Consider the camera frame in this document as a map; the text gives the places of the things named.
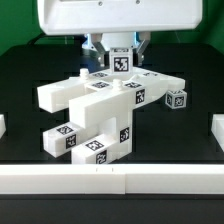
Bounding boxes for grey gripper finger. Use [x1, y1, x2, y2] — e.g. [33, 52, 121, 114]
[133, 32, 151, 66]
[91, 33, 109, 65]

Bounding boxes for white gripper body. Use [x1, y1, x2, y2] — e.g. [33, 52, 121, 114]
[37, 0, 203, 35]

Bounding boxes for white tagged block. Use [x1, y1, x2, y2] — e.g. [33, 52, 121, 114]
[109, 48, 131, 73]

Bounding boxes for white chair back frame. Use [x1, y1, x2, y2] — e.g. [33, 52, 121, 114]
[37, 67, 185, 128]

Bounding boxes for white chair seat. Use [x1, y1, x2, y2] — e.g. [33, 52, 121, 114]
[79, 109, 134, 158]

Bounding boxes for white tagged cube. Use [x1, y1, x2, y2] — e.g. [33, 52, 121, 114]
[165, 90, 187, 109]

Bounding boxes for white part right edge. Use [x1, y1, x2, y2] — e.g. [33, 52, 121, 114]
[211, 114, 224, 152]

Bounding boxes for white part edge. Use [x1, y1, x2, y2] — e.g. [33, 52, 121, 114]
[0, 114, 6, 138]
[211, 114, 224, 152]

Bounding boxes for white part left edge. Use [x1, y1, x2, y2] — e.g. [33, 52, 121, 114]
[0, 114, 6, 138]

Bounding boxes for white front rail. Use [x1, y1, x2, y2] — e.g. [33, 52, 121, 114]
[0, 164, 224, 194]

